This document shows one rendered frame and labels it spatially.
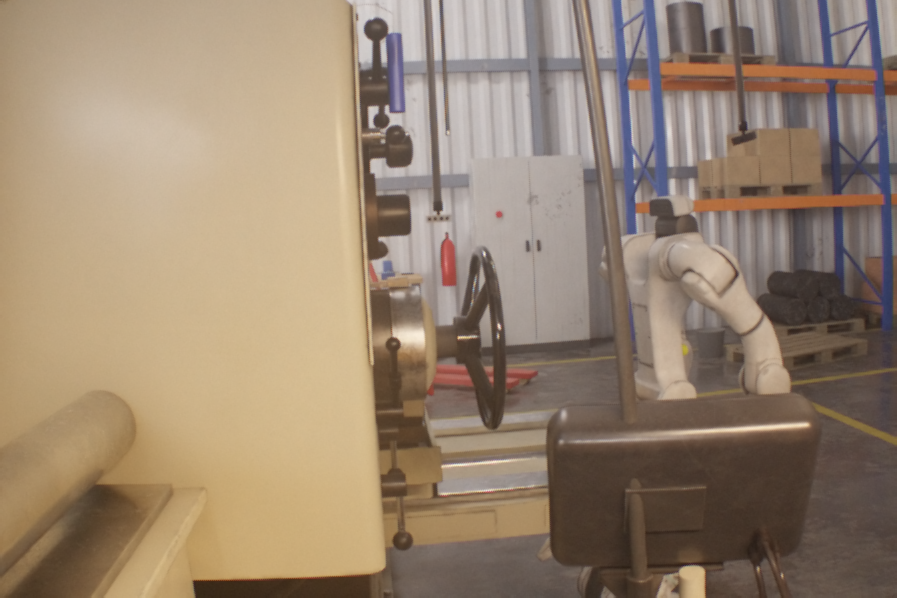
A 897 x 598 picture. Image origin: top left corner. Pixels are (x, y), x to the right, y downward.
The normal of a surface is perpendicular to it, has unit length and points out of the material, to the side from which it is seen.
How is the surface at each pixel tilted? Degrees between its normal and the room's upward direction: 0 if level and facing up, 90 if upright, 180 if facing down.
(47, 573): 0
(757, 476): 110
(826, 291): 90
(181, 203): 90
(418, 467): 90
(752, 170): 90
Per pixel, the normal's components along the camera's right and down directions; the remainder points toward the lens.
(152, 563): -0.05, -1.00
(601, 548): -0.14, 0.40
